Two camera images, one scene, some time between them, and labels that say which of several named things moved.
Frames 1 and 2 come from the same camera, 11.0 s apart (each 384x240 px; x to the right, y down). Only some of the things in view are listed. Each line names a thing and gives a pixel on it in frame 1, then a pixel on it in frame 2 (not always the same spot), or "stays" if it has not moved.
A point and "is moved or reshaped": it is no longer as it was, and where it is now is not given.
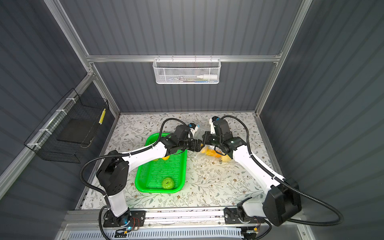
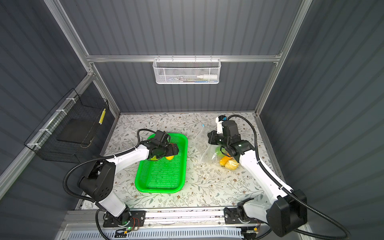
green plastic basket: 149,178 stays
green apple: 168,183 is moved or reshaped
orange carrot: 212,153 to 225,159
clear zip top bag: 209,152 is moved or reshaped
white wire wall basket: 187,71 stays
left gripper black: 193,147 to 171,151
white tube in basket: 208,77 stays
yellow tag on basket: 102,116 stays
